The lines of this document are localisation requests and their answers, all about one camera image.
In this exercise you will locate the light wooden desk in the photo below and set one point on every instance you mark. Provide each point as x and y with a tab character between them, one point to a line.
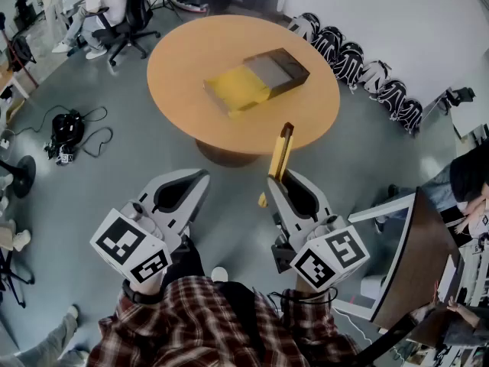
5	80

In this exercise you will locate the black backpack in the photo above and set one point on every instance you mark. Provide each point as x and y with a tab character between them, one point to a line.
21	52

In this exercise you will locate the red pole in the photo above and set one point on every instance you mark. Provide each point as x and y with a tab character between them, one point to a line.
23	65

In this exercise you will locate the person's white shoe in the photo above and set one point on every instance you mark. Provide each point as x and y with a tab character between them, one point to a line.
219	274

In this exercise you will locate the white box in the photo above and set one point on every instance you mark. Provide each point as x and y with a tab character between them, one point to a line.
373	287

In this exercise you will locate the yellow and grey box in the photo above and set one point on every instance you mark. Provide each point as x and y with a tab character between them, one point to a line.
267	71

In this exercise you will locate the idle gripper device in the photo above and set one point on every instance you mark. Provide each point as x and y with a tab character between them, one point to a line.
65	158

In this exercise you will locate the person's black trousers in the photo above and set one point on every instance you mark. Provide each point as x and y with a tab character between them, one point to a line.
187	260

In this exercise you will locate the black clamp device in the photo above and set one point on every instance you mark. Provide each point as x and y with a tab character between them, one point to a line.
460	97

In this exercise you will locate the black wristband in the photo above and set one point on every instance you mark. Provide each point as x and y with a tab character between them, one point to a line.
141	298

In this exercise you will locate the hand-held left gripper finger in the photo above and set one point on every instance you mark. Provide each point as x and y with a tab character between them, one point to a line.
191	216
153	189

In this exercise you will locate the black round stand base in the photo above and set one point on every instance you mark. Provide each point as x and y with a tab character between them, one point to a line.
23	176

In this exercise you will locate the dark brown desk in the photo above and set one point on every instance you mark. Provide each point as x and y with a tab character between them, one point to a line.
424	251

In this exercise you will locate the person's left forearm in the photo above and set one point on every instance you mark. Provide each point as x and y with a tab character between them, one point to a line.
130	327

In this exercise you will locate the white desk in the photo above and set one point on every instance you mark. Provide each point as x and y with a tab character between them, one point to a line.
470	117

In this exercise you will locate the person's plaid shirt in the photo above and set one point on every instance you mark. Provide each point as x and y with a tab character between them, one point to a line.
198	319

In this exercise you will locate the black bag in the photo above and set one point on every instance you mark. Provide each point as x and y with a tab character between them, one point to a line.
24	12
67	128

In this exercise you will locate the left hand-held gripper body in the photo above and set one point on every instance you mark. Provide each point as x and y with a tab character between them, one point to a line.
130	239

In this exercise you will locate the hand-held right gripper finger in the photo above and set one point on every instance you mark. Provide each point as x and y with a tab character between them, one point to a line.
311	201
278	205

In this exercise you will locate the row of black white backpacks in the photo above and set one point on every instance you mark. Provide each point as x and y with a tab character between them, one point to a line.
349	61

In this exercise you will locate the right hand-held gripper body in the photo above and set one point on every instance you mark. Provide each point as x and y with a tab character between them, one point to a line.
328	258

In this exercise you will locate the black office chair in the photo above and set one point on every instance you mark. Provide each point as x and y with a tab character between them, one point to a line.
135	10

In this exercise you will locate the person's right forearm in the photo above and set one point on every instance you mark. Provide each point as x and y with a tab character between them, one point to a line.
317	327

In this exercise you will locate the yellow bar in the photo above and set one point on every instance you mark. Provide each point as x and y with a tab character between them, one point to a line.
280	155

